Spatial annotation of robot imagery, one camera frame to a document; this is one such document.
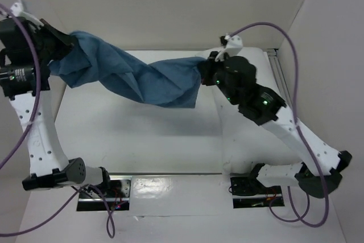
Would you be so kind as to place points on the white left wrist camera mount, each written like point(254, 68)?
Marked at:
point(19, 9)

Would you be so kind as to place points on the white pillow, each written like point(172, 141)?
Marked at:
point(244, 143)

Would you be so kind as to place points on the blue pillowcase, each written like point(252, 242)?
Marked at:
point(171, 83)

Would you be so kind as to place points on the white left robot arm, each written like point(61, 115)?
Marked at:
point(49, 166)

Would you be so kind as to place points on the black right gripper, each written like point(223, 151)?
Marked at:
point(207, 70)

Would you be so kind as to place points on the aluminium frame rail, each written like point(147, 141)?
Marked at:
point(278, 75)

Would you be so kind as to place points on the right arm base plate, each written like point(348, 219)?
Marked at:
point(249, 193)

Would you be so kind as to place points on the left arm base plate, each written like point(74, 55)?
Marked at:
point(117, 197)

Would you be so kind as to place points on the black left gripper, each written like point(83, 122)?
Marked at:
point(64, 38)

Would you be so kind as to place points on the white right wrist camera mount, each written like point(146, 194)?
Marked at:
point(231, 46)

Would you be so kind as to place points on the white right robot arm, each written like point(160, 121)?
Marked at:
point(304, 173)

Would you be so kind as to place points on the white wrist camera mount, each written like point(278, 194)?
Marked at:
point(231, 46)
point(19, 9)

